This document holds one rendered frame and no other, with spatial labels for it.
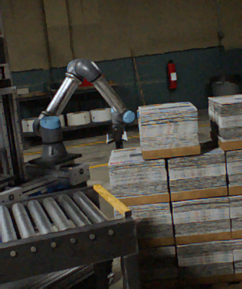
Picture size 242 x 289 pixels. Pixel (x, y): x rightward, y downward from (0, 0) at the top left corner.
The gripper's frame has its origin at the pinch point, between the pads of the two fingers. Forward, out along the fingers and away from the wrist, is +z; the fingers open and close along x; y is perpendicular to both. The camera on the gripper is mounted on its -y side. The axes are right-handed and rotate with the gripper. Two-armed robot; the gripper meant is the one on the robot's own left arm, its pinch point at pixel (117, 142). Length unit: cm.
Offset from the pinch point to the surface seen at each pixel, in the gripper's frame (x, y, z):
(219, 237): 49, -46, 44
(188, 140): 38, 6, 45
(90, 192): -9, -7, 77
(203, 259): 40, -58, 43
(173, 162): 30, -5, 44
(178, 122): 34, 15, 45
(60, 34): -122, 99, -601
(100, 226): 0, -6, 126
